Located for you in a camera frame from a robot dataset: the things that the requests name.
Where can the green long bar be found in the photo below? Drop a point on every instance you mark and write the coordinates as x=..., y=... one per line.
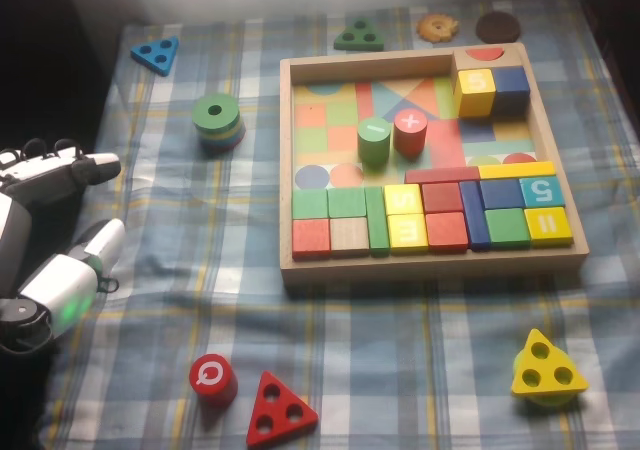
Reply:
x=377, y=220

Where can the dark red long bar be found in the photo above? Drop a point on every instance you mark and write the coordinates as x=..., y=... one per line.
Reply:
x=442, y=174

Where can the green cylinder with minus sign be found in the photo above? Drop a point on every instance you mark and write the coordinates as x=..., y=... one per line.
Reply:
x=374, y=145

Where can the blue plaid tablecloth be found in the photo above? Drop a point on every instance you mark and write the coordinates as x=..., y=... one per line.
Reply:
x=350, y=345

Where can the blue long bar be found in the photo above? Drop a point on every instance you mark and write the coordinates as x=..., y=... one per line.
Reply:
x=472, y=215

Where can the brown round toy cookie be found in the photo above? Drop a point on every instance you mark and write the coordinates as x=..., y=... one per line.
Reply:
x=497, y=27

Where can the blue wooden cube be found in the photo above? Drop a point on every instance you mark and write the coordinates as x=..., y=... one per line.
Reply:
x=511, y=80

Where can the yellow long bar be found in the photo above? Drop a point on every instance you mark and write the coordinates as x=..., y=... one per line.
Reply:
x=517, y=170

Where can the wooden tray with colourful print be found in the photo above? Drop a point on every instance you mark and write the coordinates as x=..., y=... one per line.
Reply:
x=430, y=270

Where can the green triangle with three holes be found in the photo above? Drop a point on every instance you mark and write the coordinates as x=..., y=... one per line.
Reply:
x=359, y=34

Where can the red triangle with three holes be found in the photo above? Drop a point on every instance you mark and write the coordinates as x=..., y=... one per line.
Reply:
x=277, y=409

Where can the blue triangle with three holes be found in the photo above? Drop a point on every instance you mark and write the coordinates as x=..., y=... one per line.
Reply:
x=158, y=51

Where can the red cylinder with plus sign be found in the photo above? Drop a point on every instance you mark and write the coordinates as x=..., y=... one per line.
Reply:
x=410, y=137

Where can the red cylinder with Q print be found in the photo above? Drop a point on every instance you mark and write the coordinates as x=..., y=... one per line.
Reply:
x=212, y=392

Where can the beige flower-shaped toy cookie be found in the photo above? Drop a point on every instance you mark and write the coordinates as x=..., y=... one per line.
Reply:
x=427, y=30

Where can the yellow block white S print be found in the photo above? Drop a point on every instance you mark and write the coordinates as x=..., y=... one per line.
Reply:
x=475, y=82
x=404, y=199

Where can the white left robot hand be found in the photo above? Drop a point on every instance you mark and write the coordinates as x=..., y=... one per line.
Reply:
x=60, y=290

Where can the yellow triangle with three holes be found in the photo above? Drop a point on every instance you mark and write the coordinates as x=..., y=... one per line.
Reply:
x=545, y=367

